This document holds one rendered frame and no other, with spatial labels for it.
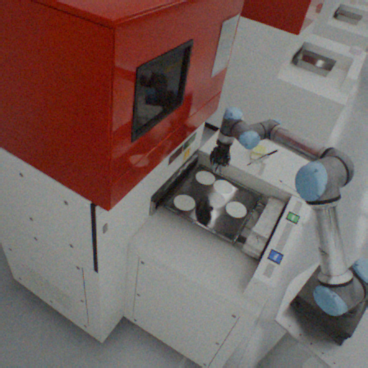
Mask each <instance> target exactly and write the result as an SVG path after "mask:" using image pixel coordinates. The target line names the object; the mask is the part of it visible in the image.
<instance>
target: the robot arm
mask: <svg viewBox="0 0 368 368"><path fill-rule="evenodd" d="M234 139H236V140H237V141H238V142H239V143H240V144H241V145H242V146H244V147H245V149H246V150H253V149H254V148H255V147H256V146H257V145H258V144H259V142H260V140H264V139H266V140H271V141H273V142H275V143H277V144H278V145H280V146H282V147H283V148H285V149H287V150H289V151H291V152H293V153H294V154H296V155H298V156H300V157H302V158H303V159H307V160H309V161H310V162H309V163H307V164H305V165H303V166H302V167H301V168H299V170H298V171H297V172H296V178H295V186H296V191H297V194H300V195H299V196H300V197H301V198H302V199H303V200H305V202H306V204H307V205H309V206H310V208H311V212H312V216H313V221H314V225H315V236H316V241H317V245H318V248H317V249H318V252H319V258H320V268H321V271H320V272H319V274H318V282H319V286H316V287H315V290H314V294H313V296H314V299H315V300H316V302H317V305H318V306H319V307H321V309H322V310H323V311H324V312H327V313H328V314H329V315H332V316H343V317H346V318H353V317H355V316H357V315H359V314H360V313H361V311H362V309H363V306H364V303H365V300H367V299H368V259H366V258H358V259H357V260H355V261H353V262H352V265H351V267H349V268H348V269H347V264H346V256H345V251H344V247H343V235H342V230H341V226H340V217H339V212H338V202H339V201H340V200H341V199H342V196H341V191H340V188H342V187H343V186H346V185H347V184H348V183H349V182H350V181H351V180H352V179H353V177H354V163H353V161H352V160H351V159H350V158H349V157H348V156H347V154H345V153H343V152H342V151H341V150H338V149H335V148H334V147H332V146H330V147H328V148H327V147H325V146H323V145H321V144H319V143H317V142H315V141H313V140H311V139H308V138H307V137H305V136H302V135H301V134H298V133H296V132H293V131H291V130H289V129H287V128H285V127H283V124H282V123H281V122H280V121H279V120H278V119H269V120H267V121H264V122H259V123H253V124H250V125H247V124H246V123H245V122H244V121H243V120H242V111H241V109H239V108H237V107H228V108H226V109H225V112H224V116H223V120H222V124H221V127H220V129H219V132H218V139H217V140H216V145H217V146H215V147H214V150H211V154H210V156H209V160H210V162H211V167H212V169H213V171H214V173H216V172H218V171H220V173H221V172H222V171H223V167H226V166H229V163H230V161H231V153H230V149H231V148H230V146H232V143H233V141H234ZM229 160H230V161H229ZM228 162H229V163H228ZM216 164H217V167H216Z"/></svg>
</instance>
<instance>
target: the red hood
mask: <svg viewBox="0 0 368 368"><path fill-rule="evenodd" d="M243 3H244V0H0V147H1V148H3V149H5V150H6V151H7V152H9V153H11V154H14V155H15V156H16V157H17V158H19V159H21V160H22V161H23V162H27V163H28V164H29V165H31V166H33V167H34V168H36V169H38V170H39V171H40V172H42V173H45V174H47V175H48V176H49V177H51V178H52V179H54V180H55V181H56V182H59V183H61V184H62V185H64V186H66V187H68V188H70V189H71V190H72V191H74V192H75V193H77V194H79V195H81V196H82V197H84V198H86V199H87V200H89V201H91V202H92V203H93V204H95V205H98V206H100V207H101V208H103V209H105V210H106V211H109V210H111V209H112V208H113V207H115V206H116V205H117V203H118V202H119V201H120V200H122V199H123V198H124V197H125V196H126V195H127V194H128V193H129V192H130V191H131V190H132V189H133V188H135V187H136V186H137V185H138V184H139V183H140V182H141V181H142V180H143V179H144V178H145V177H146V176H148V175H149V173H150V172H151V171H152V170H153V169H154V168H155V167H157V166H158V165H159V164H161V163H162V162H163V161H164V160H165V159H166V158H167V157H168V156H169V155H170V154H171V153H172V152H173V151H174V150H175V149H176V148H177V147H178V146H179V145H180V144H181V143H182V142H183V141H185V140H186V139H187V138H188V137H189V136H190V135H191V134H192V133H193V131H194V130H195V129H197V128H198V127H200V126H201V125H202V124H203V123H204V122H205V121H206V120H207V119H208V118H209V117H210V116H211V115H212V114H214V113H215V112H216V111H217V110H218V106H219V101H220V98H221V92H222V91H221V90H222V88H223V83H224V81H225V77H226V74H227V71H228V63H229V59H230V57H231V53H232V48H233V43H234V39H235V37H236V33H237V28H238V22H239V19H240V16H241V13H242V8H243Z"/></svg>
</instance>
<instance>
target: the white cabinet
mask: <svg viewBox="0 0 368 368"><path fill-rule="evenodd" d="M126 262H127V271H126V290H125V299H124V302H125V308H124V316H125V317H127V318H128V319H129V320H130V321H131V322H132V323H135V324H137V325H139V326H140V327H141V328H142V329H143V330H145V331H148V332H149V333H151V334H153V336H154V337H156V338H158V339H160V340H161V341H163V342H164V343H165V344H167V345H169V346H170V347H172V348H174V349H175V350H177V351H178V352H180V353H181V354H182V355H184V356H186V357H188V358H189V359H191V360H192V361H194V362H195V363H196V364H198V365H199V366H203V368H222V366H223V365H224V364H225V362H226V361H227V359H228V358H229V357H230V356H231V355H232V353H233V351H234V350H235V348H236V347H237V346H238V344H239V343H240V341H241V340H242V339H243V338H244V337H245V335H246V333H247V331H248V330H249V328H250V327H251V326H252V325H253V324H254V322H255V320H256V319H257V317H254V316H253V315H252V314H251V313H249V312H246V311H244V310H243V309H242V308H240V307H239V306H235V305H234V304H232V303H231V302H230V301H226V300H225V299H224V298H222V297H221V296H219V295H215V294H214V293H213V292H211V291H210V290H208V289H207V288H205V287H202V286H200V285H199V284H198V283H196V282H194V281H192V280H191V279H189V278H187V277H185V276H184V275H182V274H180V273H178V272H177V271H176V270H173V269H171V268H169V267H168V266H167V265H165V264H163V263H161V262H160V261H158V260H156V259H155V258H153V257H151V256H149V255H147V254H146V253H144V252H143V251H140V250H139V249H138V248H136V247H135V246H133V245H132V244H130V243H128V252H127V261H126Z"/></svg>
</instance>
